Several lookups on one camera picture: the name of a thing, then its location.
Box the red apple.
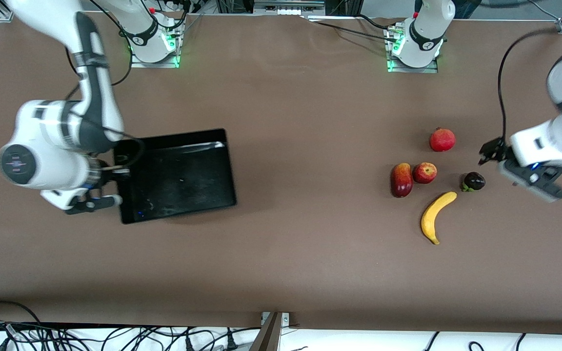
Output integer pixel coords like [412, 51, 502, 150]
[412, 162, 438, 185]

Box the black plastic tray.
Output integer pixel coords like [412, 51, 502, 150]
[114, 128, 238, 225]

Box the yellow banana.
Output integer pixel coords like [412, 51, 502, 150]
[421, 191, 458, 245]

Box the dark purple mangosteen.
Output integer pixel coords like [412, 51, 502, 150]
[461, 172, 486, 192]

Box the red pomegranate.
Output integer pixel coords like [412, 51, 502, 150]
[429, 127, 456, 153]

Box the red mango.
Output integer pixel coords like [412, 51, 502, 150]
[390, 163, 414, 198]

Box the brown table cover sheet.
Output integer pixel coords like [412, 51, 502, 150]
[0, 10, 562, 335]

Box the aluminium profile bar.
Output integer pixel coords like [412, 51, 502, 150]
[249, 312, 284, 351]

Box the white power strip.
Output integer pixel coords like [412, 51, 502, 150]
[254, 0, 325, 15]

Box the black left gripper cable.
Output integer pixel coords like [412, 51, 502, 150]
[497, 28, 562, 143]

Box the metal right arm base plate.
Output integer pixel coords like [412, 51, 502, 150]
[129, 19, 181, 69]

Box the black looping cable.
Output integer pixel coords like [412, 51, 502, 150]
[88, 0, 134, 86]

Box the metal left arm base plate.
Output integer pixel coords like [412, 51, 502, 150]
[385, 22, 439, 74]

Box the black cable on table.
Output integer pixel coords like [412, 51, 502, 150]
[305, 15, 396, 42]

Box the small metal bracket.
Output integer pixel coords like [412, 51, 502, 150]
[261, 312, 290, 328]

